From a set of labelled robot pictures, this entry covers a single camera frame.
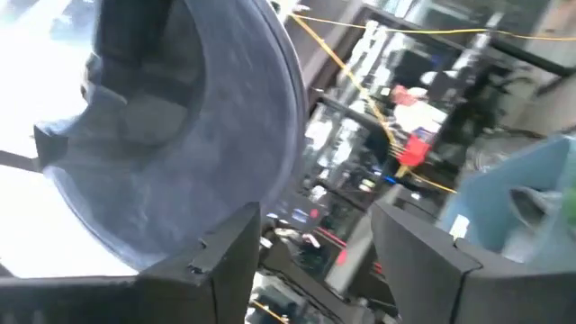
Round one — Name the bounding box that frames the thin yellow cable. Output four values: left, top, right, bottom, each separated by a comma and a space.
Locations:
364, 24, 576, 42

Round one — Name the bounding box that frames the teal plastic bin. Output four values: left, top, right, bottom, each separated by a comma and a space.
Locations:
438, 134, 576, 274

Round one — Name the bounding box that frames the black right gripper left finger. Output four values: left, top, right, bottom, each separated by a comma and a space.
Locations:
0, 201, 263, 324

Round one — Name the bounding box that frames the denim blue baseball cap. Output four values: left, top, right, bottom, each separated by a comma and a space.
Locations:
33, 0, 311, 272

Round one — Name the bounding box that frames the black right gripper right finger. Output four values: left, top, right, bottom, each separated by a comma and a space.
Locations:
370, 200, 576, 324

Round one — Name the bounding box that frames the red plastic object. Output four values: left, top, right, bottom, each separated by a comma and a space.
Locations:
397, 133, 432, 168

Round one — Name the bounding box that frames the yellow extension cord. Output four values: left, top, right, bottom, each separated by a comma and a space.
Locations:
287, 13, 458, 195

